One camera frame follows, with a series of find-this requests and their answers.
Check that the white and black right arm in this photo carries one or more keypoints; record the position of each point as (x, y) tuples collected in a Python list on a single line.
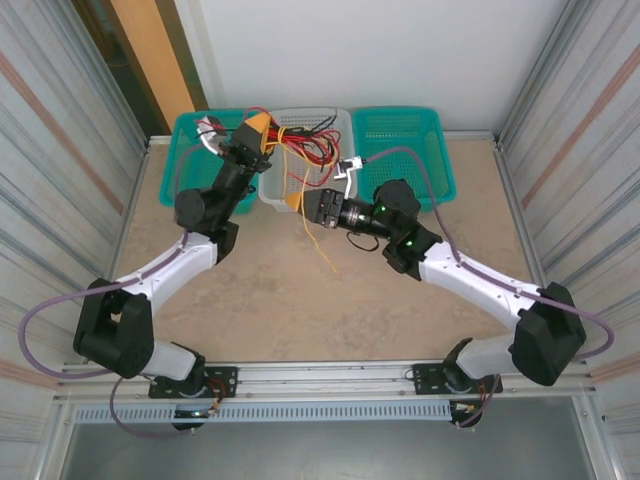
[(480, 285)]

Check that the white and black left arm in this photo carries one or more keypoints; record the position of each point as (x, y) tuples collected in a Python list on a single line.
[(165, 270)]

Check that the white plastic basket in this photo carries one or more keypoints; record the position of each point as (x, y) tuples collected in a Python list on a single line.
[(300, 175)]

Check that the teal plastic basket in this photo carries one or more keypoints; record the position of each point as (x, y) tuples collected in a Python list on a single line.
[(400, 130), (197, 175)]

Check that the orange wooden door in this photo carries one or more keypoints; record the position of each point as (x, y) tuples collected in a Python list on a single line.
[(145, 50)]

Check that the grey metal shelf panel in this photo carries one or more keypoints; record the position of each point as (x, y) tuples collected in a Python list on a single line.
[(320, 450)]

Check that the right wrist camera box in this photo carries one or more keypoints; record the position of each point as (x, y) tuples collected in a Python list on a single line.
[(348, 167)]

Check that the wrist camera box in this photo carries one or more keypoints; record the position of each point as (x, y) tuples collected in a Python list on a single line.
[(348, 167), (207, 130)]

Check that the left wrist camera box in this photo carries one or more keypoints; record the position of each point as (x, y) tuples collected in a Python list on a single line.
[(207, 130)]

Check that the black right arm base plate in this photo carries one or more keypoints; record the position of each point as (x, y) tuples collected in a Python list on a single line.
[(425, 377)]

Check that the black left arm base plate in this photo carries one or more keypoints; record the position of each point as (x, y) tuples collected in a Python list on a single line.
[(225, 380)]

